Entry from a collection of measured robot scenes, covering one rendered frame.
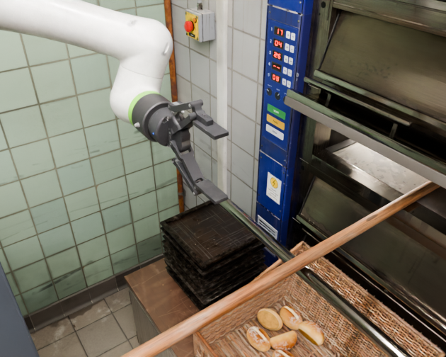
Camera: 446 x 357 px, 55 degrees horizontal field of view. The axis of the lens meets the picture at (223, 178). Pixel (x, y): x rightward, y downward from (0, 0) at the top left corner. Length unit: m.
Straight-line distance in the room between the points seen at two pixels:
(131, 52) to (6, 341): 0.96
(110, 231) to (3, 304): 1.01
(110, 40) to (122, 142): 1.16
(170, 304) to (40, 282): 0.86
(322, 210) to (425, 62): 0.60
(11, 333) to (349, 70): 1.23
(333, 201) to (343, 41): 0.51
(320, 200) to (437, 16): 0.68
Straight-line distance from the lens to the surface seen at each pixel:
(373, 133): 1.03
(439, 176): 0.97
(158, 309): 1.70
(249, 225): 1.12
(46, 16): 0.96
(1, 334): 1.49
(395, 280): 1.36
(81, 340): 2.42
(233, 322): 1.57
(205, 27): 1.67
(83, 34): 0.96
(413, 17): 1.10
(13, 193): 2.03
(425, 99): 1.10
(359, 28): 1.22
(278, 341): 1.54
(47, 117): 1.91
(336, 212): 1.43
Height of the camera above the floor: 1.90
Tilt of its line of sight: 35 degrees down
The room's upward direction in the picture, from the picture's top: straight up
